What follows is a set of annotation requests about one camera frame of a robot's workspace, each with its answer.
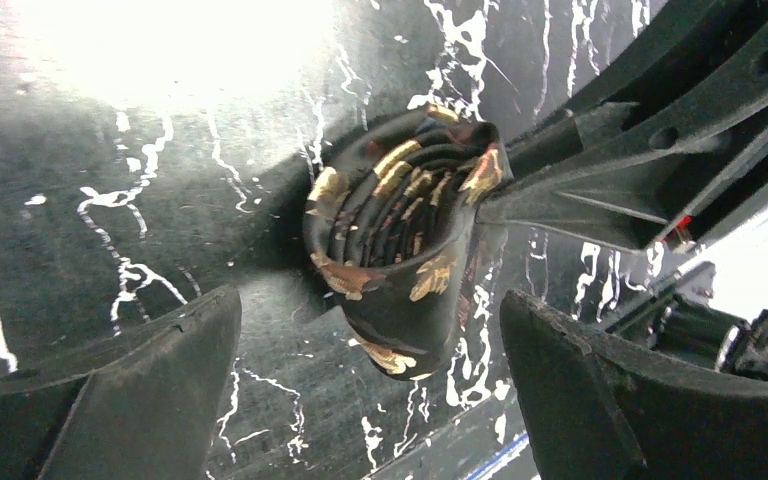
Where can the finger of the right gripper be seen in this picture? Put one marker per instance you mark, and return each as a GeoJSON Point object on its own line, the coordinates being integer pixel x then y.
{"type": "Point", "coordinates": [688, 174]}
{"type": "Point", "coordinates": [684, 44]}

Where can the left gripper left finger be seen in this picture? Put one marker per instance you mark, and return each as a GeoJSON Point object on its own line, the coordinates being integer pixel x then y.
{"type": "Point", "coordinates": [139, 405]}

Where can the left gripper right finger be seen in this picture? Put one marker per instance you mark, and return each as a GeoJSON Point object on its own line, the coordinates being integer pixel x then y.
{"type": "Point", "coordinates": [596, 406]}

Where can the dark floral tie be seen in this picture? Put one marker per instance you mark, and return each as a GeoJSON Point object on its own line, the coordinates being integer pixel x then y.
{"type": "Point", "coordinates": [388, 226]}

